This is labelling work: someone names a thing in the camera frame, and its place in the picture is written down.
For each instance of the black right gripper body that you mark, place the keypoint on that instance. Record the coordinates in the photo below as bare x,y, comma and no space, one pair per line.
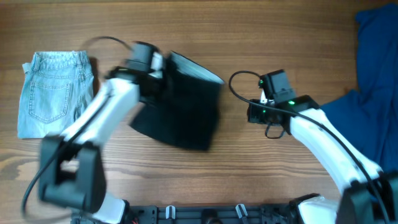
259,114

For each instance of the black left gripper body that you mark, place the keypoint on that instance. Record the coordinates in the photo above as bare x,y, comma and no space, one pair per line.
160,87

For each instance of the black shorts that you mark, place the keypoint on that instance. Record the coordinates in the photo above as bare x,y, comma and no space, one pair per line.
188,112

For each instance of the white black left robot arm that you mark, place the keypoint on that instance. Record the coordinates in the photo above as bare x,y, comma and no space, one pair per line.
71,173

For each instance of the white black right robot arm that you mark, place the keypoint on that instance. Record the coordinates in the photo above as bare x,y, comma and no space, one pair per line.
368,194

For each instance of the light blue denim shorts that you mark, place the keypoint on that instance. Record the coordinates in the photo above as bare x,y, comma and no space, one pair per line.
57,89

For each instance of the blue polo shirt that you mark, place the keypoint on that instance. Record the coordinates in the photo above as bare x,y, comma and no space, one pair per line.
367,117

